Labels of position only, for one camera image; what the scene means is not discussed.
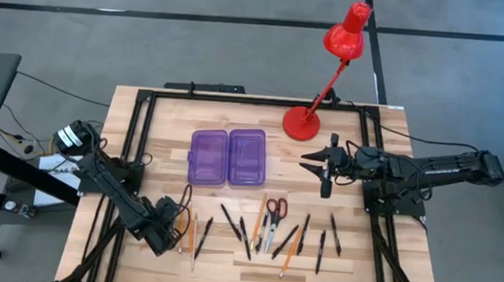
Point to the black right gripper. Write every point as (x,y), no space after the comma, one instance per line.
(342,164)

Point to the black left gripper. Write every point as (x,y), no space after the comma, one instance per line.
(166,226)

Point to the pale pink Ticonderoga pencil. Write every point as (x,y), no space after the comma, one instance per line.
(193,255)

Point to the black click pen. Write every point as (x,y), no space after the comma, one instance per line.
(320,252)
(335,234)
(231,222)
(285,242)
(203,241)
(303,234)

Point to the purple plastic supply box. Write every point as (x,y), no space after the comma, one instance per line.
(246,158)

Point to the black and red scissors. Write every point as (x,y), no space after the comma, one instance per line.
(273,226)

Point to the black marker pen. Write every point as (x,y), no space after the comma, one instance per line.
(245,238)

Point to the orange pencil with yellow cap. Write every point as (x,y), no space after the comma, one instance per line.
(258,222)

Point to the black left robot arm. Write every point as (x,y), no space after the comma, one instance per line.
(109,184)

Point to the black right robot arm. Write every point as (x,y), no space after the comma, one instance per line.
(448,170)

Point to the white paper box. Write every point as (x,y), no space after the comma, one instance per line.
(56,193)

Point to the red desk lamp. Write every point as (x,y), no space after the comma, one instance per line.
(300,124)

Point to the black power strip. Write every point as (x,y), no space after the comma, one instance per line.
(206,87)

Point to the black desk stand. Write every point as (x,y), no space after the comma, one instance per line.
(28,173)

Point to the black metal table frame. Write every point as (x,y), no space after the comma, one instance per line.
(259,101)

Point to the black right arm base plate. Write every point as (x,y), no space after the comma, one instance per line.
(402,208)

